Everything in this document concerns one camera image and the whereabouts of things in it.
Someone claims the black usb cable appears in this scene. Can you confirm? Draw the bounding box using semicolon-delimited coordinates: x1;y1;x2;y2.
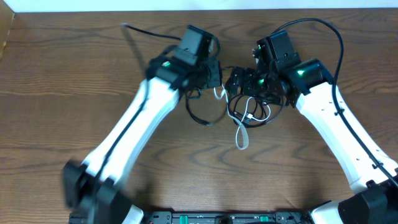
222;65;285;128

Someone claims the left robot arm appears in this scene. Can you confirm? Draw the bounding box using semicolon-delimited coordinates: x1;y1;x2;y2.
62;25;221;223

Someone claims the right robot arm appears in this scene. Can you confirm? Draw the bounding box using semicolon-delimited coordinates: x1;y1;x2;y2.
226;31;397;223

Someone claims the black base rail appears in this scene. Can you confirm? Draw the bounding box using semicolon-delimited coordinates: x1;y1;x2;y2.
141;210;313;224

